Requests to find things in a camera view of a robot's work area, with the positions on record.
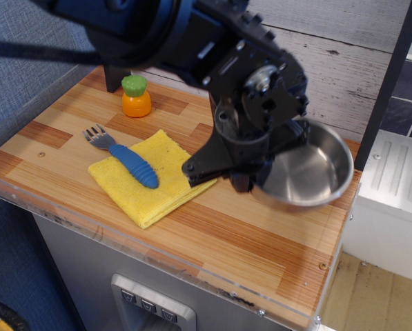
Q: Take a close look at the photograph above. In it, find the dark left post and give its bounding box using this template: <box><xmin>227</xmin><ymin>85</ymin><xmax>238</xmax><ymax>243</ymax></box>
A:
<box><xmin>103</xmin><ymin>64</ymin><xmax>131</xmax><ymax>93</ymax></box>

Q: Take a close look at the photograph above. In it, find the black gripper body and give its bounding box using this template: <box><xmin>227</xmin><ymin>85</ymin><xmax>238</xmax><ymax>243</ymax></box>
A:
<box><xmin>182</xmin><ymin>99</ymin><xmax>308</xmax><ymax>187</ymax></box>

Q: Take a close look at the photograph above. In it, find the white ridged appliance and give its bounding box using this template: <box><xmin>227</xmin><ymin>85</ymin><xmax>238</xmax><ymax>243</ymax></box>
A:
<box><xmin>342</xmin><ymin>130</ymin><xmax>412</xmax><ymax>279</ymax></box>

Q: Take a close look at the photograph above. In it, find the black braided cable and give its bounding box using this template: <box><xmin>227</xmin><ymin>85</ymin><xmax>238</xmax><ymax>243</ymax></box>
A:
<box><xmin>0</xmin><ymin>37</ymin><xmax>99</xmax><ymax>66</ymax></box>

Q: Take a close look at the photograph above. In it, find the dark right post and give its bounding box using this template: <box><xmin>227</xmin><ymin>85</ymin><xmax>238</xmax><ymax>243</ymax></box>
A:
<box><xmin>355</xmin><ymin>1</ymin><xmax>412</xmax><ymax>171</ymax></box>

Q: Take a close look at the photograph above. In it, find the stainless steel pot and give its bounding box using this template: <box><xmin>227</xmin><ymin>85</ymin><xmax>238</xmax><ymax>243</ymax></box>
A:
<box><xmin>251</xmin><ymin>119</ymin><xmax>354</xmax><ymax>212</ymax></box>

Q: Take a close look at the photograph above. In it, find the clear acrylic edge guard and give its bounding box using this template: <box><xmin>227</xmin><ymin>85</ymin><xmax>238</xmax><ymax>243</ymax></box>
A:
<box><xmin>0</xmin><ymin>170</ymin><xmax>361</xmax><ymax>330</ymax></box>

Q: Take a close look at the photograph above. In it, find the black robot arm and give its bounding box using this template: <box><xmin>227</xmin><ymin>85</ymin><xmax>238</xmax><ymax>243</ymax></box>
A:
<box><xmin>39</xmin><ymin>1</ymin><xmax>308</xmax><ymax>192</ymax></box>

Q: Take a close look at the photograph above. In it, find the yellow black object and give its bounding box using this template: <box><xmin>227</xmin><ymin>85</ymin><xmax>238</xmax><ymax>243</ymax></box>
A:
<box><xmin>0</xmin><ymin>303</ymin><xmax>31</xmax><ymax>331</ymax></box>

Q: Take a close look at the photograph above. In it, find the orange toy carrot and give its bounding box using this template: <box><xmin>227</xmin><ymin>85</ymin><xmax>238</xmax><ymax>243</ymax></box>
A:
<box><xmin>121</xmin><ymin>74</ymin><xmax>152</xmax><ymax>118</ymax></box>

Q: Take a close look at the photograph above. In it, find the silver dispenser panel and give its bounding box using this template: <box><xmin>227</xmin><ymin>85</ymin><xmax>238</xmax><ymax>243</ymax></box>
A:
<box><xmin>111</xmin><ymin>274</ymin><xmax>197</xmax><ymax>330</ymax></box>

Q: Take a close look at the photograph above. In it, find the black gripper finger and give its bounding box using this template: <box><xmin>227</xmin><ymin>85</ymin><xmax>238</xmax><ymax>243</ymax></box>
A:
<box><xmin>230</xmin><ymin>172</ymin><xmax>255</xmax><ymax>192</ymax></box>

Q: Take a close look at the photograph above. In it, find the dark post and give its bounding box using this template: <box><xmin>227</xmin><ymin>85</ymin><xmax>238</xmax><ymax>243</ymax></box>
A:
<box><xmin>355</xmin><ymin>1</ymin><xmax>412</xmax><ymax>171</ymax></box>
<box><xmin>103</xmin><ymin>64</ymin><xmax>131</xmax><ymax>93</ymax></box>

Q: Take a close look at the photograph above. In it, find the blue handled metal fork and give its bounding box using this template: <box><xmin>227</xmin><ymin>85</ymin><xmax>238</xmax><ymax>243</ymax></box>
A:
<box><xmin>82</xmin><ymin>124</ymin><xmax>159</xmax><ymax>189</ymax></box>

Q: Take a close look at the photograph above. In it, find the yellow folded cloth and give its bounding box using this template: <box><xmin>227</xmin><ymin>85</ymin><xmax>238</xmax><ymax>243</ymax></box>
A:
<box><xmin>88</xmin><ymin>130</ymin><xmax>217</xmax><ymax>229</ymax></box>

